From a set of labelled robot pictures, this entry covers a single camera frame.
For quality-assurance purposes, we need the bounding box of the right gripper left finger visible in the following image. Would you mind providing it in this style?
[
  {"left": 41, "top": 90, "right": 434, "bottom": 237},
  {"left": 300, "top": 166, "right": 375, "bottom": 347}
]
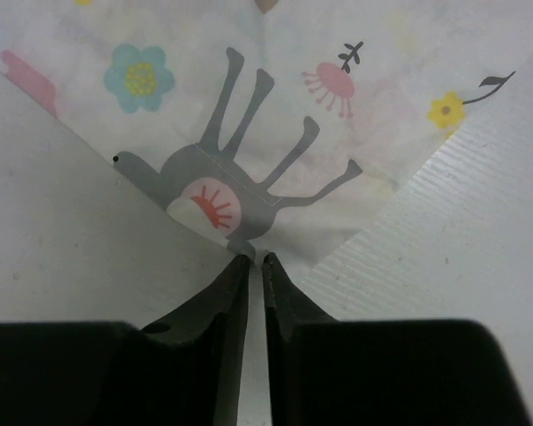
[{"left": 0, "top": 256, "right": 251, "bottom": 425}]

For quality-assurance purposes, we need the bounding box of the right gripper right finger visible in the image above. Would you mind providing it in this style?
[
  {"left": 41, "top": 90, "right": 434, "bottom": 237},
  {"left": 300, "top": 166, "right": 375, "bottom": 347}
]
[{"left": 262, "top": 254, "right": 532, "bottom": 425}]

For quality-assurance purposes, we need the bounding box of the floral patterned cloth placemat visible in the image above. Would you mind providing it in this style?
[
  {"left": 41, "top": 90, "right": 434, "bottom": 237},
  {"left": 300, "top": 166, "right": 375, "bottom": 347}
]
[{"left": 0, "top": 1, "right": 533, "bottom": 264}]

